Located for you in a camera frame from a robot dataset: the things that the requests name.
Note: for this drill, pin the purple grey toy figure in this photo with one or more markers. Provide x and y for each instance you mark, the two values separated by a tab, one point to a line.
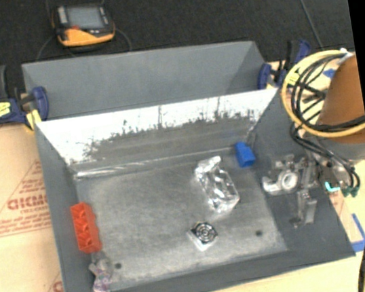
101	275

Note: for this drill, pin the white square black round speaker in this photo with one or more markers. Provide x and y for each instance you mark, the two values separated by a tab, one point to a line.
202	235

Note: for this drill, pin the grey metal bin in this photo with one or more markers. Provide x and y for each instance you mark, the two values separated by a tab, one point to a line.
145	82

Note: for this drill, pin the brown cardboard board red print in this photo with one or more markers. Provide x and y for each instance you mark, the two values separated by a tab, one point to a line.
18	236

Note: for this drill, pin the red toy brick block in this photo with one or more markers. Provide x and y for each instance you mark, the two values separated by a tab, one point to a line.
85	227

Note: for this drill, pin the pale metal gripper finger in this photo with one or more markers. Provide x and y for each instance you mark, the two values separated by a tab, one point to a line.
301	203
312	210

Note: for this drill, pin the blue plastic cap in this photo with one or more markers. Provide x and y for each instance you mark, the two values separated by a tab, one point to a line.
244	154

